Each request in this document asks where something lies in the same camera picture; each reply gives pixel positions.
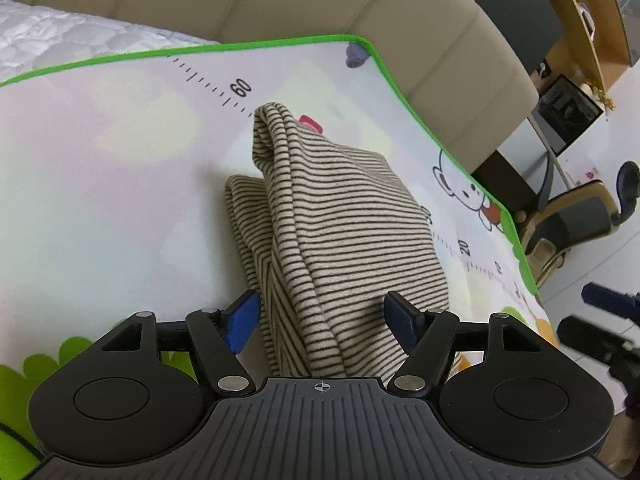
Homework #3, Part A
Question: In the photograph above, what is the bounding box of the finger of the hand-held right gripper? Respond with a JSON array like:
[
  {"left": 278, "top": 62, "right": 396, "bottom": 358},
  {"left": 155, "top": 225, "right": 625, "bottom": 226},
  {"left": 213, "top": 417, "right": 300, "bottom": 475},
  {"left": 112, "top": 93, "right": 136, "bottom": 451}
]
[
  {"left": 556, "top": 315, "right": 640, "bottom": 363},
  {"left": 581, "top": 282, "right": 640, "bottom": 320}
]

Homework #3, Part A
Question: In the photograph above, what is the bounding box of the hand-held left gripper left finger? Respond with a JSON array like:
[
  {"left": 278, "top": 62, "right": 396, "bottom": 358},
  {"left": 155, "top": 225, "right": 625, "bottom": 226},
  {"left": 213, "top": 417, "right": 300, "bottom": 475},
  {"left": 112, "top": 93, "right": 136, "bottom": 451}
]
[{"left": 100, "top": 290, "right": 262, "bottom": 397}]

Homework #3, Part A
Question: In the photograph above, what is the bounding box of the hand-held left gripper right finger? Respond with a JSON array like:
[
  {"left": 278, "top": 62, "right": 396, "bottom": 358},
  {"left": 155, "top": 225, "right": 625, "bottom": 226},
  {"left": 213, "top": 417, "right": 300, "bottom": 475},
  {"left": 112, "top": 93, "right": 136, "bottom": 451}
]
[{"left": 384, "top": 291, "right": 543, "bottom": 398}]

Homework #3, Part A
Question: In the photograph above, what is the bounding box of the beige striped sweater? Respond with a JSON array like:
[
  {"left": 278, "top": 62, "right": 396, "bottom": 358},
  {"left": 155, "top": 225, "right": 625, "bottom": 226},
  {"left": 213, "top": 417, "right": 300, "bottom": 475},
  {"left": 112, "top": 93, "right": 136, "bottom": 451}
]
[{"left": 223, "top": 101, "right": 453, "bottom": 378}]

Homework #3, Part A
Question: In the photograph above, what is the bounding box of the tan office chair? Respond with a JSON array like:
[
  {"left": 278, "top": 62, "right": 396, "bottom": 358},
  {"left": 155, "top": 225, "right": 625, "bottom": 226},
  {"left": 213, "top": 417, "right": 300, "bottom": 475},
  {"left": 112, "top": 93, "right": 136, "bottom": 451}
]
[{"left": 515, "top": 160, "right": 640, "bottom": 288}]

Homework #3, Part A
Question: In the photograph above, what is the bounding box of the white desk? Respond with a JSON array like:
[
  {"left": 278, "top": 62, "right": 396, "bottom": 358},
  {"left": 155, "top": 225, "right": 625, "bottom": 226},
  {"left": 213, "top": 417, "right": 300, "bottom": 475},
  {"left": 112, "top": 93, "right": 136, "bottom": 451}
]
[{"left": 500, "top": 110, "right": 626, "bottom": 196}]

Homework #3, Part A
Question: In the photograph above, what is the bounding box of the cartoon print play mat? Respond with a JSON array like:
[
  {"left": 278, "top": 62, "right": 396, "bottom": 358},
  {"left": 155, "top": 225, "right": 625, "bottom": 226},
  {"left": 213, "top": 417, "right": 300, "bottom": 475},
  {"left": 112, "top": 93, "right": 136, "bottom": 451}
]
[{"left": 0, "top": 35, "right": 560, "bottom": 461}]

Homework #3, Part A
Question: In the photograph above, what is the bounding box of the black monitor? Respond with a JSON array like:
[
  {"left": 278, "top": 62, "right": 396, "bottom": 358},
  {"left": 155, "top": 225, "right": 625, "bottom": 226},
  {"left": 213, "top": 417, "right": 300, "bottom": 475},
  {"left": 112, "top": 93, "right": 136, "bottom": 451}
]
[{"left": 531, "top": 75, "right": 605, "bottom": 157}]

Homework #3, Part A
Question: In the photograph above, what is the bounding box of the yellow flower bunch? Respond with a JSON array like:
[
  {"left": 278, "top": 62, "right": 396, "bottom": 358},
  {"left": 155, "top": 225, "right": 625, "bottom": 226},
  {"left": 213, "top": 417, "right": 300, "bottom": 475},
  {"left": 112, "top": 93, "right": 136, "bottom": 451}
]
[{"left": 582, "top": 81, "right": 617, "bottom": 111}]

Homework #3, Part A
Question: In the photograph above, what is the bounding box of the wooden shelf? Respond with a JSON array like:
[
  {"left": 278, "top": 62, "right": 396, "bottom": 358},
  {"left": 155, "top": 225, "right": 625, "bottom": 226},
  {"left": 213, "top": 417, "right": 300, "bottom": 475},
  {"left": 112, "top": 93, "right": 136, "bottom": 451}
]
[{"left": 525, "top": 0, "right": 635, "bottom": 92}]

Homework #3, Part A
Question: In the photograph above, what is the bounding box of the beige padded headboard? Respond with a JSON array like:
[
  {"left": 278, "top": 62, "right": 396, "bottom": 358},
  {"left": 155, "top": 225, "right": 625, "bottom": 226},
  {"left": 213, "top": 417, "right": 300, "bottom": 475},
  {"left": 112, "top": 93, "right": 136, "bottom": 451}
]
[{"left": 0, "top": 0, "right": 540, "bottom": 173}]

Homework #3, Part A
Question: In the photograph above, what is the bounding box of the white quilted bedsheet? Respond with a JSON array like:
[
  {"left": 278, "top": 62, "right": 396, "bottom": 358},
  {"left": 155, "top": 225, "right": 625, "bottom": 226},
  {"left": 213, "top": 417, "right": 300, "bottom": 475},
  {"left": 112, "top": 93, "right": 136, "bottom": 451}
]
[{"left": 0, "top": 0, "right": 221, "bottom": 86}]

